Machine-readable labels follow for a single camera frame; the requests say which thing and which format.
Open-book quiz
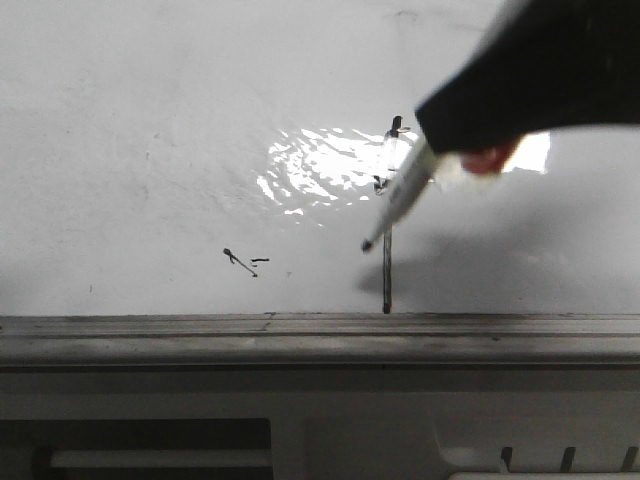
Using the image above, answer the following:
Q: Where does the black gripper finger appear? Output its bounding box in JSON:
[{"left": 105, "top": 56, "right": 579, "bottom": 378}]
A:
[{"left": 416, "top": 1, "right": 639, "bottom": 153}]

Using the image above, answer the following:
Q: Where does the red magnet taped to marker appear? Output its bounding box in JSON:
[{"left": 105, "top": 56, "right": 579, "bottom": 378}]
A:
[{"left": 433, "top": 137, "right": 523, "bottom": 192}]

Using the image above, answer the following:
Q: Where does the white whiteboard marker pen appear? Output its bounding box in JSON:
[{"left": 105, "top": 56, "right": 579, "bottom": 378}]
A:
[{"left": 361, "top": 136, "right": 444, "bottom": 252}]

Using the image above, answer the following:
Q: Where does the grey metal whiteboard tray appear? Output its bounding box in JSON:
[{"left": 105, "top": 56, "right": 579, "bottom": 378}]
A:
[{"left": 1, "top": 313, "right": 639, "bottom": 368}]

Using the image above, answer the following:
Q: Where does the white whiteboard surface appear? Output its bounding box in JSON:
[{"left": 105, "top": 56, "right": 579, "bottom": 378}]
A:
[{"left": 1, "top": 1, "right": 639, "bottom": 315}]

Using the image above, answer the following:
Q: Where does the grey plastic housing below tray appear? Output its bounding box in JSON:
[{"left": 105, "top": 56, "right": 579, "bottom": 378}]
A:
[{"left": 1, "top": 368, "right": 639, "bottom": 479}]

